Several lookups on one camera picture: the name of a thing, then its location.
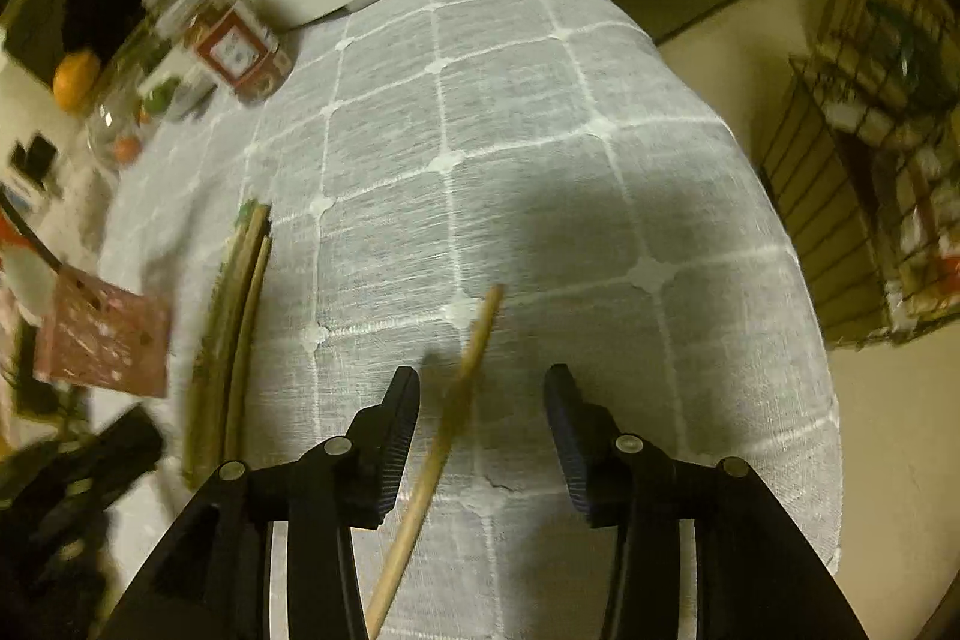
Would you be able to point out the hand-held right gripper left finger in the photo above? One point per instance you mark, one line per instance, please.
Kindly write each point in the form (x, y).
(397, 437)

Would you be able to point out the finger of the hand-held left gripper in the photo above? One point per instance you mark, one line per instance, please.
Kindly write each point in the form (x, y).
(124, 449)

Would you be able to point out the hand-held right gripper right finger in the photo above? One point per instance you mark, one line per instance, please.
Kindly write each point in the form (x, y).
(570, 449)

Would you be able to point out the single wooden chopstick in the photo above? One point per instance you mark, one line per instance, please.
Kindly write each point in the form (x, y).
(465, 377)

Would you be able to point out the pink plastic basket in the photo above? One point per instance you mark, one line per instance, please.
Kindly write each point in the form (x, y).
(101, 336)

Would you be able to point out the bundle of wooden chopsticks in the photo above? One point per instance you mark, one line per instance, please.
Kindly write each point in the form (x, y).
(225, 347)

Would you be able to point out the small orange fruit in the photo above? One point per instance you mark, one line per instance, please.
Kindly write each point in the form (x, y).
(127, 148)

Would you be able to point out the small green fruit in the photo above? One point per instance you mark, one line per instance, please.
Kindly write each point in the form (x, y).
(157, 103)

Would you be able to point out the clear glass jar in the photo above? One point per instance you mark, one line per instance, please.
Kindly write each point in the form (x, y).
(135, 93)

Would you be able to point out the large orange fruit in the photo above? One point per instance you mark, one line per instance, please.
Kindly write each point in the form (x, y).
(76, 81)

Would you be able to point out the labelled chili spice jar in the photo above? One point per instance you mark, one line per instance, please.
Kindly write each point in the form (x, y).
(236, 51)

